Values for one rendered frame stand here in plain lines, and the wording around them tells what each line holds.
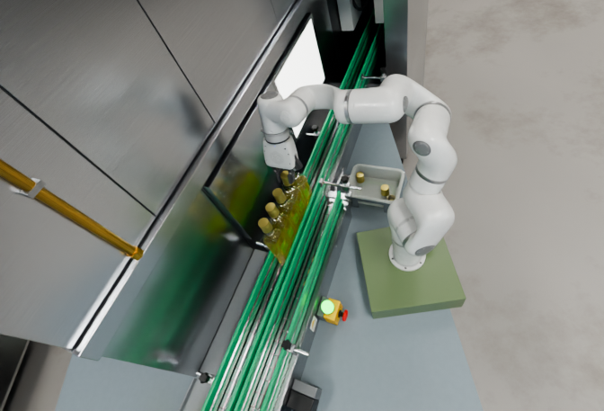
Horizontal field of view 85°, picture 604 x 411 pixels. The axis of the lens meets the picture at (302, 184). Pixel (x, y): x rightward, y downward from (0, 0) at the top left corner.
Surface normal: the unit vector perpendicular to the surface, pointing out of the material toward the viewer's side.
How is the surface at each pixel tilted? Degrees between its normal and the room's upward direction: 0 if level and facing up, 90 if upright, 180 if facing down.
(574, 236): 0
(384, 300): 2
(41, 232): 90
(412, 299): 2
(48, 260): 90
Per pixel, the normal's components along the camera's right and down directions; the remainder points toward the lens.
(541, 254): -0.24, -0.57
